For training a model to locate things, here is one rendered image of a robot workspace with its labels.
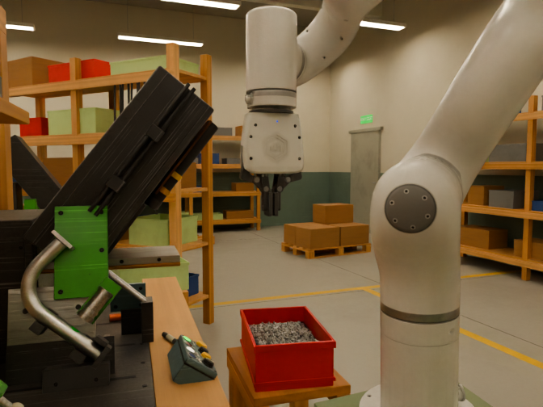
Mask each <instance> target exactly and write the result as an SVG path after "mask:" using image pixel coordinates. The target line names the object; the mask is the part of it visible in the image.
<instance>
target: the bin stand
mask: <svg viewBox="0 0 543 407"><path fill-rule="evenodd" d="M227 367H228V369H229V406H230V407H269V405H279V404H284V403H289V407H309V400H311V399H317V398H322V397H327V398H328V399H329V400H330V399H334V398H337V397H344V396H347V395H351V385H350V384H349V383H348V382H347V381H346V380H345V379H344V378H343V377H342V376H341V375H340V374H339V373H338V372H337V371H336V370H335V369H334V376H335V378H336V381H334V383H333V386H327V387H317V388H299V389H289V390H279V391H269V392H255V389H254V386H253V384H252V380H251V377H250V373H249V370H248V366H247V364H246V359H245V356H244V354H243V350H242V347H241V346H239V347H231V348H227Z"/></svg>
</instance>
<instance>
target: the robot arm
mask: <svg viewBox="0 0 543 407"><path fill-rule="evenodd" d="M382 1H383V0H323V2H322V6H321V8H320V10H319V12H318V14H317V15H316V17H315V18H314V20H313V21H312V23H311V24H310V25H309V26H308V27H307V28H306V29H305V30H304V31H303V32H302V33H301V34H300V35H299V36H298V37H297V14H296V13H295V12H294V11H293V10H290V9H288V8H286V7H282V6H261V7H257V8H255V9H252V10H250V11H248V12H247V14H246V95H245V103H246V104H247V109H251V111H249V113H246V114H245V117H244V121H243V126H242V140H241V151H240V166H241V172H240V176H239V178H240V179H241V180H243V181H247V182H250V183H253V184H255V185H256V186H257V188H258V189H259V190H260V191H261V208H262V211H263V212H264V215H265V216H278V211H280V209H281V192H282V191H283V190H284V188H285V187H286V186H287V185H288V184H289V183H290V182H295V181H297V180H301V179H302V175H301V171H302V170H303V167H304V152H303V140H302V133H301V122H300V118H299V115H298V114H293V111H291V110H292V109H295V108H297V86H300V85H302V84H304V83H306V82H308V81H309V80H310V79H312V78H314V77H315V76H316V75H318V74H319V73H321V72H322V71H323V70H324V69H325V68H326V67H328V66H329V65H330V64H331V63H333V62H334V61H335V60H336V59H337V58H338V57H339V56H341V54H342V53H343V52H344V51H345V50H346V49H347V48H348V46H349V45H350V44H351V42H352V41H353V39H354V38H355V36H356V33H357V32H358V29H359V27H360V24H361V22H362V20H363V18H364V17H365V15H366V14H367V13H368V12H369V11H370V10H371V9H372V8H374V7H375V6H376V5H378V4H379V3H380V2H382ZM542 79H543V0H504V1H503V3H502V4H501V6H500V7H499V9H498V10H497V11H496V12H495V14H494V16H493V17H492V19H491V20H490V22H489V23H488V24H487V26H486V28H485V29H484V31H483V33H482V34H481V35H480V37H479V39H478V41H477V42H476V44H475V45H474V47H473V49H472V50H471V52H470V53H469V55H468V56H467V58H466V60H465V62H464V64H463V65H462V67H461V68H460V70H459V71H458V73H457V75H456V77H455V78H454V79H453V81H452V83H451V85H450V87H449V88H448V90H447V92H446V93H445V95H444V97H443V98H442V100H441V102H440V104H439V106H438V107H437V108H436V111H435V112H434V114H433V116H432V117H431V119H430V120H429V122H428V124H427V126H426V127H425V129H424V130H423V132H422V133H421V135H420V136H419V138H418V140H417V141H416V142H415V143H414V145H413V146H412V147H411V149H410V150H409V152H408V153H407V154H406V156H405V157H404V158H403V159H402V160H401V161H400V162H399V163H398V164H396V165H395V166H392V167H391V168H390V169H388V170H387V171H386V172H385V173H384V174H383V175H382V176H381V177H380V179H379V180H378V182H377V185H376V186H375V188H374V191H373V196H372V200H371V205H370V232H371V239H372V244H373V251H374V254H375V258H376V260H377V265H378V270H379V274H380V327H381V384H379V385H377V386H376V387H373V388H371V389H369V390H368V391H367V392H366V393H365V394H364V395H363V396H362V398H361V400H360V406H359V407H474V406H473V405H472V404H471V403H470V402H469V401H467V400H466V399H465V390H464V388H463V386H462V384H458V372H459V337H460V302H461V257H460V248H461V205H462V203H463V201H464V199H465V197H466V195H467V193H468V191H469V189H470V187H471V185H472V184H473V182H474V180H475V179H476V177H477V175H478V173H479V171H480V169H481V168H482V167H483V165H484V163H485V162H486V160H487V158H488V157H489V156H490V154H491V153H492V151H493V150H494V148H495V146H496V145H497V144H498V143H499V141H500V139H501V138H502V136H503V135H504V133H505V132H506V131H507V129H508V128H509V127H510V125H511V123H512V122H513V120H514V119H515V118H516V117H517V115H518V114H519V113H520V111H521V109H522V108H523V106H524V105H525V104H526V102H527V101H528V99H529V98H530V97H531V95H532V93H533V92H534V90H535V89H536V88H537V87H538V85H539V84H540V82H541V80H542ZM299 160H300V161H299ZM251 174H257V176H254V175H251ZM268 174H274V178H273V184H272V189H271V188H270V185H269V179H268ZM286 174H290V175H286ZM285 175H286V176H285Z"/></svg>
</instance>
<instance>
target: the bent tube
mask: <svg viewBox="0 0 543 407"><path fill-rule="evenodd" d="M51 233H52V234H53V235H54V236H56V237H55V239H54V240H53V241H52V242H51V243H50V244H49V245H48V246H47V247H45V248H44V249H43V250H42V251H41V252H40V253H39V254H38V255H37V256H36V257H35V258H34V259H33V260H32V261H31V262H30V264H29V265H28V266H27V269H26V270H25V271H24V274H23V277H22V281H21V297H22V301H23V304H24V306H25V308H26V310H27V311H28V312H29V313H30V314H31V315H32V316H33V317H34V318H35V319H36V320H37V321H38V322H40V323H41V324H43V325H44V326H46V327H47V328H49V329H50V330H52V331H53V332H54V333H55V334H57V335H59V336H60V337H61V338H63V339H65V340H66V341H67V342H68V343H70V344H71V345H73V346H74V347H76V348H77V349H79V350H80V351H81V352H82V353H84V354H85V355H87V356H88V357H90V358H91V359H93V360H94V361H95V360H96V359H97V358H98V357H99V355H100V354H101V353H102V351H103V350H104V349H103V348H102V347H101V346H99V345H98V344H97V343H95V342H93V341H92V340H91V339H89V338H88V337H87V336H85V335H84V334H82V333H81V332H76V331H74V330H73V329H72V325H70V324H68V323H67V322H66V321H64V320H62V319H61V318H60V317H59V316H57V315H56V314H54V313H53V312H51V311H50V310H48V309H47V308H45V307H44V306H43V305H42V304H41V302H40V300H39V298H38V295H37V292H36V284H37V280H38V278H39V276H40V273H41V271H42V270H43V269H44V268H45V267H46V266H47V265H48V264H49V263H50V262H51V261H52V260H53V259H54V258H55V257H56V256H57V255H58V254H59V253H60V252H61V251H62V250H63V249H64V248H65V247H66V248H67V247H69V248H70V249H71V250H74V249H75V248H74V247H73V246H72V245H71V244H70V243H69V242H68V241H67V240H66V239H64V238H63V237H62V236H61V235H60V234H59V233H57V232H56V231H55V230H53V231H52V232H51Z"/></svg>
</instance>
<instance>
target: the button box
mask: <svg viewBox="0 0 543 407"><path fill-rule="evenodd" d="M183 336H184V335H182V334H181V335H180V336H179V339H177V341H176V342H175V344H174V345H173V346H172V348H171V349H170V351H169V353H168V355H167V356H168V360H169V364H170V372H171V376H172V380H173V381H174V382H175V383H177V384H190V383H196V382H202V381H209V380H215V379H214V378H216V376H217V370H216V368H215V367H214V365H213V367H210V366H209V365H207V364H206V363H205V362H204V361H203V360H204V357H202V355H201V354H202V352H201V351H200V350H199V348H200V347H199V346H197V345H196V342H194V341H192V340H191V339H190V340H191V341H188V340H187V339H185V338H184V337H185V336H184V337H183ZM186 342H189V343H191V344H192V346H189V345H188V344H187V343H186ZM187 347H190V348H192V349H193V350H194V352H192V351H190V350H189V349H188V348H187ZM189 353H192V354H194V355H195V356H196V358H193V357H192V356H190V355H189Z"/></svg>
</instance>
